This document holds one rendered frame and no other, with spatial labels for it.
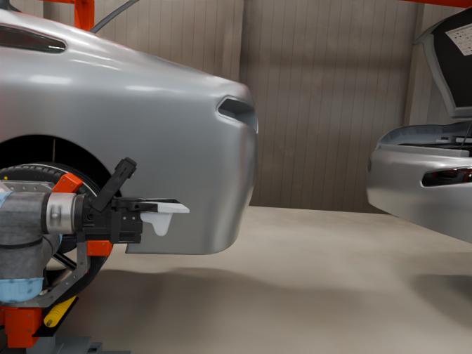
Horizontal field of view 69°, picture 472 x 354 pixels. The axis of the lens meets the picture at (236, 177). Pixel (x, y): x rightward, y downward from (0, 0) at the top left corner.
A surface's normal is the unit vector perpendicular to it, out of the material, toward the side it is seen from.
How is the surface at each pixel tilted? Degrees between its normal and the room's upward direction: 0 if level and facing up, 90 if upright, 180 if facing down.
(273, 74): 90
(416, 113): 90
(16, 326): 90
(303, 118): 90
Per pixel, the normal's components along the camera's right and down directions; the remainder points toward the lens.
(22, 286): 0.62, 0.18
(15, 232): 0.43, 0.14
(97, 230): 0.26, 0.00
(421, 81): 0.01, 0.13
